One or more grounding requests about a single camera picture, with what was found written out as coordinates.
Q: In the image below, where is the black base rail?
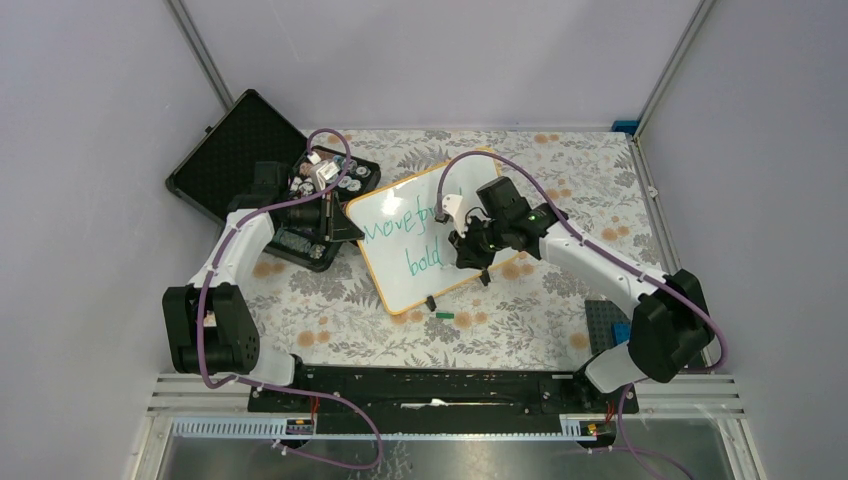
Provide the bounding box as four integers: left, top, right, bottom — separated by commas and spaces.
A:
247, 365, 639, 435

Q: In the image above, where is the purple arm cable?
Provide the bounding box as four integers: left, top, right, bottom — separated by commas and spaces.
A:
197, 127, 387, 473
434, 150, 730, 480

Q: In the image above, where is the floral table mat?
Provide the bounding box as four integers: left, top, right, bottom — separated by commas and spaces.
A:
240, 130, 661, 370

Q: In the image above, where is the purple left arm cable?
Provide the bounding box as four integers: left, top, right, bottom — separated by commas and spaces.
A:
197, 127, 387, 473

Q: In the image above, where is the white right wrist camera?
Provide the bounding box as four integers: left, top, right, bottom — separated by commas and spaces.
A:
435, 194, 470, 238

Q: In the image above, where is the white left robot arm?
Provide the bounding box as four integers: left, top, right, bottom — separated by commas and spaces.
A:
162, 153, 364, 411

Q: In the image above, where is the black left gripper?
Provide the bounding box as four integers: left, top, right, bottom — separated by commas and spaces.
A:
281, 187, 364, 241

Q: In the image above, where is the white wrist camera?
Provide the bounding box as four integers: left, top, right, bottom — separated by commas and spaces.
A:
306, 152, 340, 190
435, 194, 470, 238

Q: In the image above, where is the black poker chip case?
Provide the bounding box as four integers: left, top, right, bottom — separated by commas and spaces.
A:
165, 89, 381, 272

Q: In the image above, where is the yellow framed whiteboard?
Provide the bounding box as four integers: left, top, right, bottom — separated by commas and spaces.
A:
346, 162, 481, 315

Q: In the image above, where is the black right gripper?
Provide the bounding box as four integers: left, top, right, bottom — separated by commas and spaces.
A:
449, 213, 509, 271

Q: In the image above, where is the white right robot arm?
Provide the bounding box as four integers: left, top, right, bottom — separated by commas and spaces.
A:
437, 176, 716, 412

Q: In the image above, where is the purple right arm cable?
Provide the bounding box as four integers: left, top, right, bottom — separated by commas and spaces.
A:
434, 150, 730, 480

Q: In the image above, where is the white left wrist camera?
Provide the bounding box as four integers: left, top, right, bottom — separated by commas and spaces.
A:
306, 152, 340, 190

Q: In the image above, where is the grey lego baseplate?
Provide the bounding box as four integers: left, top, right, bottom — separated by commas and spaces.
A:
584, 300, 631, 355

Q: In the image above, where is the blue corner bracket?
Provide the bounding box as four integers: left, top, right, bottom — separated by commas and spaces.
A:
610, 120, 640, 136

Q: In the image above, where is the blue lego brick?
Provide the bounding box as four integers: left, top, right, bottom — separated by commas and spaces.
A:
611, 322, 631, 346

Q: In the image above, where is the white slotted cable duct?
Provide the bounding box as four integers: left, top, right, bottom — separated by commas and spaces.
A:
170, 414, 598, 441

